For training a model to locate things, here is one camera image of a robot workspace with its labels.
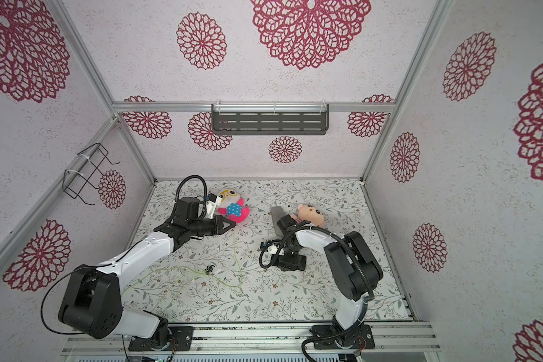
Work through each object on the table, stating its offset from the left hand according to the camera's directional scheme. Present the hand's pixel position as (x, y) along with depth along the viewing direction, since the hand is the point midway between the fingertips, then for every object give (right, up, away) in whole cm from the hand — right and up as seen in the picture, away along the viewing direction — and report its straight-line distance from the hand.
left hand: (235, 224), depth 84 cm
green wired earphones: (-11, -18, +5) cm, 22 cm away
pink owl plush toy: (-4, +7, +19) cm, 21 cm away
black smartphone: (+21, -14, -2) cm, 25 cm away
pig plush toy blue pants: (+30, +3, +13) cm, 33 cm away
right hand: (+20, -13, +10) cm, 26 cm away
